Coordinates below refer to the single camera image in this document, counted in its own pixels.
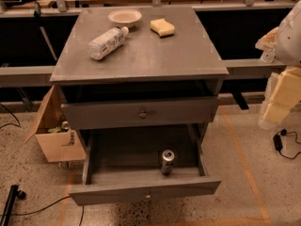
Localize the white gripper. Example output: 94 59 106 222
255 27 301 125

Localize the silver redbull can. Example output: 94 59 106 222
161 150 175 175

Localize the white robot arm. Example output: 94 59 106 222
255 1 301 129

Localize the grey wooden drawer cabinet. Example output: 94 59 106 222
50 5 230 206

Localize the closed grey upper drawer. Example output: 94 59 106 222
61 96 218 130

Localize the open grey middle drawer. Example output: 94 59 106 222
70 125 221 205

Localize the can inside cardboard box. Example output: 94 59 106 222
61 121 70 132

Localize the yellow sponge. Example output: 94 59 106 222
150 19 175 38

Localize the white ceramic bowl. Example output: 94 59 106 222
108 9 142 28

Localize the clear plastic bottle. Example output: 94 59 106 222
88 26 129 60

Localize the cardboard box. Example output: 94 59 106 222
24 86 86 162

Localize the black stand base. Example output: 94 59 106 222
0 185 26 226

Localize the black power adapter with cable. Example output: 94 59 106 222
273 129 301 160

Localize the black floor cable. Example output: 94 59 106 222
0 194 86 226

